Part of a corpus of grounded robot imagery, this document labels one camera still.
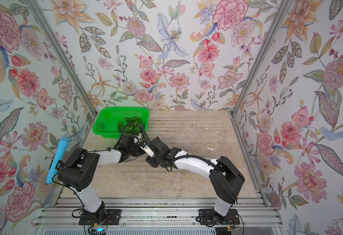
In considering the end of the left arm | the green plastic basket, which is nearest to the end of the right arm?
the end of the left arm

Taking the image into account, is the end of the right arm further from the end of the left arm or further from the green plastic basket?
the green plastic basket

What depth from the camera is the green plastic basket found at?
1.08 meters
